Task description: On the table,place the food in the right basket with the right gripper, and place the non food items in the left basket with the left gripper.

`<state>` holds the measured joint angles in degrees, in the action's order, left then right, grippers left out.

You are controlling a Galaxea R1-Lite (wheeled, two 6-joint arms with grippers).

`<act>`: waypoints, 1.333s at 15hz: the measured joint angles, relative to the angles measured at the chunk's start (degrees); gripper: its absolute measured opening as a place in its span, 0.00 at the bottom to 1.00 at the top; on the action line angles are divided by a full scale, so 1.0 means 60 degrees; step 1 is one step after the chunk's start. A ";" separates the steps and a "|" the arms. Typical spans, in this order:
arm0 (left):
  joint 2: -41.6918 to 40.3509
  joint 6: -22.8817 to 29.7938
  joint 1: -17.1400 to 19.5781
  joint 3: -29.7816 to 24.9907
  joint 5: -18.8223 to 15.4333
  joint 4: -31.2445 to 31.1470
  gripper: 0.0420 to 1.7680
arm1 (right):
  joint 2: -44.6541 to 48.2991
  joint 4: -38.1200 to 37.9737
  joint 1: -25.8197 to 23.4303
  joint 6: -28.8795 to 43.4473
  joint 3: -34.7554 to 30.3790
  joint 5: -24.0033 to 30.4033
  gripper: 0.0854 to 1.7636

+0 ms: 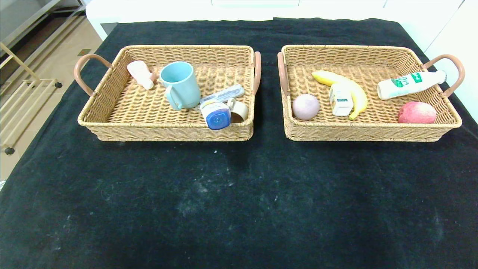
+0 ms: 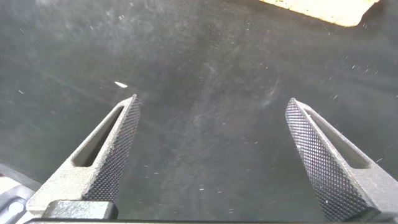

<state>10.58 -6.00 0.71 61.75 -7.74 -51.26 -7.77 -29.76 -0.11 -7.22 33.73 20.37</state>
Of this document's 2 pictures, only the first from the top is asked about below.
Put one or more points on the small beige cup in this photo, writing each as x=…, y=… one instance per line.
x=241, y=108

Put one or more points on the white bottle with blue cap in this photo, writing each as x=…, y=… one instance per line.
x=217, y=119

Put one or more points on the pale pink egg-shaped ball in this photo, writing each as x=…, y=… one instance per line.
x=305, y=107

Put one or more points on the teal plastic mug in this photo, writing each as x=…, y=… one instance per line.
x=183, y=86

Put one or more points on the white juice carton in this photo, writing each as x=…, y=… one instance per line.
x=340, y=101

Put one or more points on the yellow banana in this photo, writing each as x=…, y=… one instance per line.
x=358, y=96

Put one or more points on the grey flat blister pack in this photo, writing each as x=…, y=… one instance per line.
x=228, y=92

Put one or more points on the small pink bottle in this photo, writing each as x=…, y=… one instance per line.
x=139, y=72

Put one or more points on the white table behind cloth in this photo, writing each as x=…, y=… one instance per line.
x=224, y=11

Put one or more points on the white milk bottle green label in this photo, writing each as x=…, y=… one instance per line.
x=407, y=84

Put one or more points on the red apple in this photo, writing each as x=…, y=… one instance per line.
x=417, y=113

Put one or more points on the wooden slatted rack on wheels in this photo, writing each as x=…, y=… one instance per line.
x=22, y=101

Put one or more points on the grey metal shelf frame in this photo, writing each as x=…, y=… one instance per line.
x=33, y=22

